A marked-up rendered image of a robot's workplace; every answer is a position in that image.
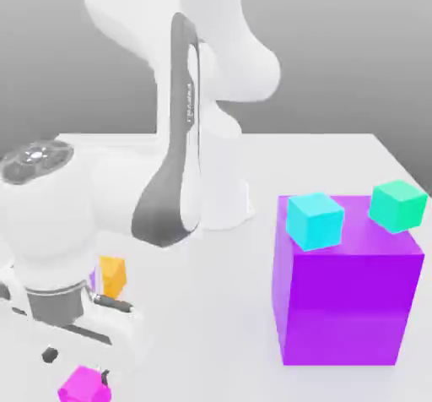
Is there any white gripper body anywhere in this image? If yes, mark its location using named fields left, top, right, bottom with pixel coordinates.
left=20, top=312, right=149, bottom=377

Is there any small magenta cube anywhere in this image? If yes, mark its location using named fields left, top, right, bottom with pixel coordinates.
left=57, top=366, right=113, bottom=402

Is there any small orange cube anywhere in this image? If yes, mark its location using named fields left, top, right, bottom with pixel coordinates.
left=99, top=255, right=128, bottom=301

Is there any small cyan cube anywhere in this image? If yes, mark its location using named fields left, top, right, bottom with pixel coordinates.
left=285, top=192, right=346, bottom=253

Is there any small green cube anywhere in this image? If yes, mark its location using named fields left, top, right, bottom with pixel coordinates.
left=368, top=179, right=429, bottom=235

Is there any large purple box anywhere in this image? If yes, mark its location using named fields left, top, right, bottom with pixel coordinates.
left=272, top=194, right=426, bottom=367

